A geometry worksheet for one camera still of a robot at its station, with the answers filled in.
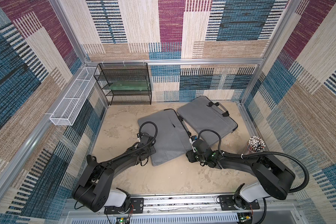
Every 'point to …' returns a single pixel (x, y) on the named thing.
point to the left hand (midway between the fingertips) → (152, 149)
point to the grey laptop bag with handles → (202, 114)
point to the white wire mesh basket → (65, 114)
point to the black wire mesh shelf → (107, 73)
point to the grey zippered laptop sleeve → (172, 139)
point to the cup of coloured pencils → (255, 144)
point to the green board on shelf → (129, 85)
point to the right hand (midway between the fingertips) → (191, 155)
